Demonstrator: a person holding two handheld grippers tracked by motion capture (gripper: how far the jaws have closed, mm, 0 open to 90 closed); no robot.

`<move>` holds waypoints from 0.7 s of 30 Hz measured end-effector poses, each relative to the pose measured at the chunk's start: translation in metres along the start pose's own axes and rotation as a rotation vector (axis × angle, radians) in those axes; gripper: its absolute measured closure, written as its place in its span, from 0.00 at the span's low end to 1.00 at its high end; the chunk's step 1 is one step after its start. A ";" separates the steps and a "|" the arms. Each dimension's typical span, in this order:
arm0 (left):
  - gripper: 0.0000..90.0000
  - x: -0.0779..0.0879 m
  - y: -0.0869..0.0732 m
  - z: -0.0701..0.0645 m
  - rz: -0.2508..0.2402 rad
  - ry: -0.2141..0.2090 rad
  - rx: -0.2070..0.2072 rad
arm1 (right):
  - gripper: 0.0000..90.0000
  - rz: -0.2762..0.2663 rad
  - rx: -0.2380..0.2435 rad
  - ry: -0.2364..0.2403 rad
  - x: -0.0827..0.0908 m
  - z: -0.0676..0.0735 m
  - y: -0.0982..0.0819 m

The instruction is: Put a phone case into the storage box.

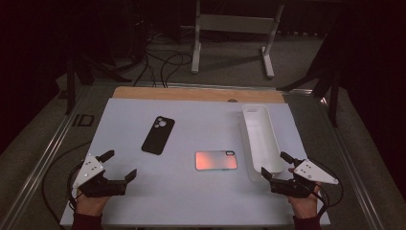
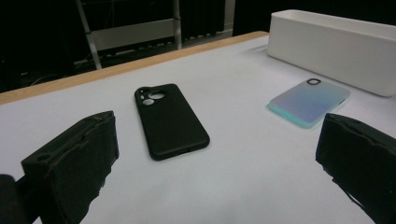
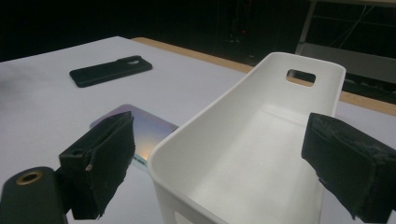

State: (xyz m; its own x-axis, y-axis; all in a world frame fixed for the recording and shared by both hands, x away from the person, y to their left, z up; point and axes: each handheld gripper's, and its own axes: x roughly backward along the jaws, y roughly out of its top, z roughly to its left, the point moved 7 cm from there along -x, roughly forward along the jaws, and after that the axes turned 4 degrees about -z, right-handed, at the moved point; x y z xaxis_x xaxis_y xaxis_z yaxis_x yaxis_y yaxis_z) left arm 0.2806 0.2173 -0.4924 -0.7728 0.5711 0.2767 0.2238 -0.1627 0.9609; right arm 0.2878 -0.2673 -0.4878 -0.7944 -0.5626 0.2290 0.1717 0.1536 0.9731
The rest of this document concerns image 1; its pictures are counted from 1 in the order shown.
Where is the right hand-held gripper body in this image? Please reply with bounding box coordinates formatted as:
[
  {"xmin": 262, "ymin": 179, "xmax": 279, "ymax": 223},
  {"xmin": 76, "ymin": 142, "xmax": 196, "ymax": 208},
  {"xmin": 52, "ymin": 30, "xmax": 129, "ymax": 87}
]
[{"xmin": 269, "ymin": 158, "xmax": 340, "ymax": 199}]

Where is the black phone case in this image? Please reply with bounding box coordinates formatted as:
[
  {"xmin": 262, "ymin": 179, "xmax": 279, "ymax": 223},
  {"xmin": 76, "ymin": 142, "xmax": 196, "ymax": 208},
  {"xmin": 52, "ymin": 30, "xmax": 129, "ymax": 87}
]
[{"xmin": 141, "ymin": 115, "xmax": 176, "ymax": 156}]

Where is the white plastic bin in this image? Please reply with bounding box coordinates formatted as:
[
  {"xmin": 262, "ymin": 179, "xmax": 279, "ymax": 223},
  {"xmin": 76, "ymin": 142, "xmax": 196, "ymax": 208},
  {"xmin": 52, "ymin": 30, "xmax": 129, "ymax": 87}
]
[{"xmin": 241, "ymin": 103, "xmax": 287, "ymax": 183}]

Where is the black tripod stand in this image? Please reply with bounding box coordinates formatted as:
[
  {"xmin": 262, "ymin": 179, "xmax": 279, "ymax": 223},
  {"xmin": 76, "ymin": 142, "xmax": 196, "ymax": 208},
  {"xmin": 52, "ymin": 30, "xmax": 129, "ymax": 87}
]
[
  {"xmin": 276, "ymin": 32, "xmax": 342, "ymax": 127},
  {"xmin": 64, "ymin": 47, "xmax": 132, "ymax": 116}
]

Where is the black floor cable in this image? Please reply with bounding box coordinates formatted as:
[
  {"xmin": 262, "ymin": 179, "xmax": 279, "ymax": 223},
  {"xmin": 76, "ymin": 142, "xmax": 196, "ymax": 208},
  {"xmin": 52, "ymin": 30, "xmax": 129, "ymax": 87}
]
[
  {"xmin": 132, "ymin": 34, "xmax": 158, "ymax": 88},
  {"xmin": 160, "ymin": 52, "xmax": 193, "ymax": 88}
]

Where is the right hand-held gripper cable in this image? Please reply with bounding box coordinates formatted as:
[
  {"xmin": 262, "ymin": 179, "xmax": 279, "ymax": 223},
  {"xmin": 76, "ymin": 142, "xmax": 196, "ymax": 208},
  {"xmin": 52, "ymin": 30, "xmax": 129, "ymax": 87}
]
[{"xmin": 309, "ymin": 157, "xmax": 346, "ymax": 219}]

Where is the person's right hand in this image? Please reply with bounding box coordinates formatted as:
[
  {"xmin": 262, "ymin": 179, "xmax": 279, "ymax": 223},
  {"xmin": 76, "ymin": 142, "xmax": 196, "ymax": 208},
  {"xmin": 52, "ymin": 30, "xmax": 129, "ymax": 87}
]
[{"xmin": 286, "ymin": 167, "xmax": 322, "ymax": 220}]

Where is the white metal stand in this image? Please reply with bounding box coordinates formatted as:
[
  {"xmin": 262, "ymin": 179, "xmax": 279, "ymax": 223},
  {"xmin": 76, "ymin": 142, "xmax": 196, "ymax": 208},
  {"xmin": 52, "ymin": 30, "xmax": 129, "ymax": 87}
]
[{"xmin": 190, "ymin": 0, "xmax": 285, "ymax": 80}]

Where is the person's left hand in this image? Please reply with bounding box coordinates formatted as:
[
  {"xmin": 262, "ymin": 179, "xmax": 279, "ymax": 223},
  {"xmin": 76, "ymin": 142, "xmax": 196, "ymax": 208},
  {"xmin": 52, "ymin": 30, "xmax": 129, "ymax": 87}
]
[{"xmin": 74, "ymin": 187, "xmax": 111, "ymax": 219}]

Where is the white table cover board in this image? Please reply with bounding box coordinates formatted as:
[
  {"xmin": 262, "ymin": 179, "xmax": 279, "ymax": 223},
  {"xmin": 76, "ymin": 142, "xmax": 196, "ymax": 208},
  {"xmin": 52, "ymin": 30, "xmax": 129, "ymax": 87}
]
[{"xmin": 59, "ymin": 98, "xmax": 331, "ymax": 227}]

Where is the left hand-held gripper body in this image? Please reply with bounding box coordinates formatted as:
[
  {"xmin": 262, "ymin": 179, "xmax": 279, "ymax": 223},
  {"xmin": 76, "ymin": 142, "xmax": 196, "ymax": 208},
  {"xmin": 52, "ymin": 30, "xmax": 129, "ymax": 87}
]
[{"xmin": 72, "ymin": 152, "xmax": 129, "ymax": 197}]

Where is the metal floor rail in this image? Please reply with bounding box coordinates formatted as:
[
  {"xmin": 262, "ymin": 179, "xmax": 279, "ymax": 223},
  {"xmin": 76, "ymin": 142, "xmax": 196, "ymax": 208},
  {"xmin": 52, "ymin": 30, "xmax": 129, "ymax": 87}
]
[
  {"xmin": 0, "ymin": 85, "xmax": 94, "ymax": 230},
  {"xmin": 319, "ymin": 95, "xmax": 386, "ymax": 230}
]

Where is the left hand-held gripper cable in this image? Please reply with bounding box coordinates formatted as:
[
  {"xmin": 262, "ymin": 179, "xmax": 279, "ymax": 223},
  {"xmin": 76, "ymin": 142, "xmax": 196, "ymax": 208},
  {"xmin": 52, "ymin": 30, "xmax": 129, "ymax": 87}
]
[{"xmin": 41, "ymin": 140, "xmax": 94, "ymax": 226}]

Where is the hand-held gripper cable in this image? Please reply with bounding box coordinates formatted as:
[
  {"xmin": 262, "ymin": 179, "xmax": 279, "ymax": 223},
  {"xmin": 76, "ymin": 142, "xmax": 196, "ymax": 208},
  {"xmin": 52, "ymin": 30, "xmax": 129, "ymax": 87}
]
[
  {"xmin": 41, "ymin": 140, "xmax": 94, "ymax": 226},
  {"xmin": 309, "ymin": 157, "xmax": 346, "ymax": 219}
]

